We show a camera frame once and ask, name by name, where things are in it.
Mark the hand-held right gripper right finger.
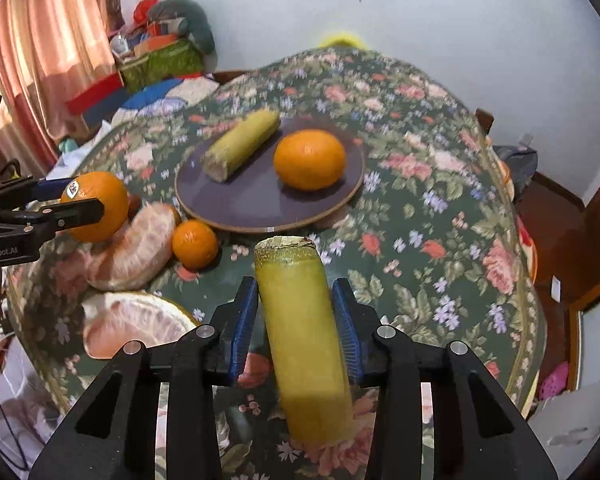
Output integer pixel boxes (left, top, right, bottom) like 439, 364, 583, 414
331, 277, 561, 480

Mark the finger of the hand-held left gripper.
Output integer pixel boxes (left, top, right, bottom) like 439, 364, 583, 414
0, 176, 77, 212
0, 198, 105, 241

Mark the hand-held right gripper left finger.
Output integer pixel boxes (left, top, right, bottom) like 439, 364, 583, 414
27, 276, 259, 480

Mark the orange with sticker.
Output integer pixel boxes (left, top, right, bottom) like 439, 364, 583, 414
60, 171, 130, 244

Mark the yellow sugarcane piece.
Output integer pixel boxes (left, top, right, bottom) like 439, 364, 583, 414
253, 235, 357, 449
202, 109, 281, 183

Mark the dark round plate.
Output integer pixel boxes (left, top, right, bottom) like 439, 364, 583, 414
174, 114, 366, 234

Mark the peeled pomelo segment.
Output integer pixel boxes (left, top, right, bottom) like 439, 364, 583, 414
85, 203, 179, 292
81, 291, 201, 361

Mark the small tangerine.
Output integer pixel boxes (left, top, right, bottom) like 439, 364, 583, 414
172, 219, 220, 270

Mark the red box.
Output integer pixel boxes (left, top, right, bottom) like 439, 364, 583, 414
64, 73, 126, 117

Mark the floral tablecloth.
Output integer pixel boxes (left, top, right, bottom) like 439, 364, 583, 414
5, 47, 549, 480

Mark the patchwork quilt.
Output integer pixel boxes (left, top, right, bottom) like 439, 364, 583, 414
122, 77, 221, 114

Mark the pink curtain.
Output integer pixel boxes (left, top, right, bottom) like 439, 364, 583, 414
0, 0, 124, 177

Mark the green patterned box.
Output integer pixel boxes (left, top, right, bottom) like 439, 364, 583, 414
119, 40, 206, 94

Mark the orange box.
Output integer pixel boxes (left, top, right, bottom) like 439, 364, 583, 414
133, 34, 177, 57

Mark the large orange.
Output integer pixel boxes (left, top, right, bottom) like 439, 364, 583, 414
273, 129, 347, 191

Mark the red bag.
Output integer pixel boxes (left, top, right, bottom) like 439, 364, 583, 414
132, 0, 160, 29

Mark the pink slipper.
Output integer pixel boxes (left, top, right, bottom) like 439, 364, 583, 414
538, 361, 571, 401

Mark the grey backpack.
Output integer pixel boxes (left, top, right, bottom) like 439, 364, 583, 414
493, 144, 539, 196

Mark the wooden door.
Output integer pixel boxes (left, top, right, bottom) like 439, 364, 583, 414
569, 144, 600, 312

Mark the yellow chair back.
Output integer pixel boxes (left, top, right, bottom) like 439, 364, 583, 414
317, 32, 369, 51

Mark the wooden post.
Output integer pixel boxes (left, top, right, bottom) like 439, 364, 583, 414
474, 108, 495, 136

